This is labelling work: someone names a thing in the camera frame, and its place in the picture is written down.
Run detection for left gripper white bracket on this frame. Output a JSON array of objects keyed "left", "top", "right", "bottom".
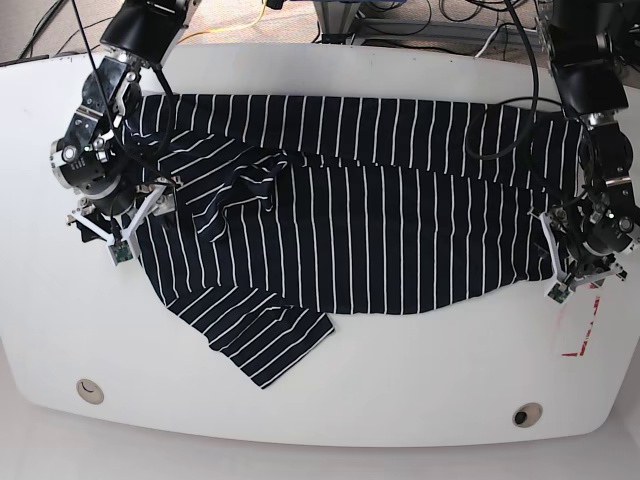
[{"left": 533, "top": 205, "right": 639, "bottom": 290}]

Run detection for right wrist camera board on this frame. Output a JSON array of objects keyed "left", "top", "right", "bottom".
[{"left": 107, "top": 239, "right": 139, "bottom": 266}]

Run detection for red tape rectangle marking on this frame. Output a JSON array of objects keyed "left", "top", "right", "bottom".
[{"left": 556, "top": 286, "right": 601, "bottom": 358}]

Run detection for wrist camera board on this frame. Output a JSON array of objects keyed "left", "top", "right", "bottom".
[
  {"left": 107, "top": 239, "right": 139, "bottom": 266},
  {"left": 545, "top": 280, "right": 574, "bottom": 305}
]

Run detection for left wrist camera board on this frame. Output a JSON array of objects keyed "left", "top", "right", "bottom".
[{"left": 545, "top": 280, "right": 574, "bottom": 305}]

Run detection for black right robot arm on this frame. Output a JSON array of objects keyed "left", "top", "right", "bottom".
[{"left": 50, "top": 1, "right": 199, "bottom": 263}]

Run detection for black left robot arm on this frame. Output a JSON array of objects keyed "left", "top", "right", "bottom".
[{"left": 538, "top": 1, "right": 639, "bottom": 302}]

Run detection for right table cable grommet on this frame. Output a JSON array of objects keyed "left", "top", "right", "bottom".
[{"left": 512, "top": 402, "right": 543, "bottom": 429}]

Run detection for grey aluminium frame stand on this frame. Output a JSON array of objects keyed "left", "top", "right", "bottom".
[{"left": 312, "top": 1, "right": 540, "bottom": 57}]

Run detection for navy white striped t-shirt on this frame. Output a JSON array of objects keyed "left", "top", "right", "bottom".
[{"left": 123, "top": 94, "right": 581, "bottom": 388}]

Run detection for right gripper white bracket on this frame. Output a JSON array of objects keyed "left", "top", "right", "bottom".
[{"left": 65, "top": 182, "right": 176, "bottom": 250}]

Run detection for table cable grommet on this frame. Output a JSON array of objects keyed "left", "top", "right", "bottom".
[
  {"left": 76, "top": 379, "right": 105, "bottom": 405},
  {"left": 512, "top": 402, "right": 543, "bottom": 429}
]

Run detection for white floor cable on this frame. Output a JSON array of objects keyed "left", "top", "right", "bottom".
[{"left": 473, "top": 24, "right": 546, "bottom": 59}]

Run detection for yellow floor cable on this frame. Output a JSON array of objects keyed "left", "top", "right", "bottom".
[{"left": 179, "top": 0, "right": 266, "bottom": 44}]

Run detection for left table cable grommet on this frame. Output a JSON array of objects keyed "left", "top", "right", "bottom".
[{"left": 76, "top": 379, "right": 105, "bottom": 405}]

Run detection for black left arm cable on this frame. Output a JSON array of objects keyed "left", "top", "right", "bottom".
[{"left": 464, "top": 0, "right": 591, "bottom": 211}]

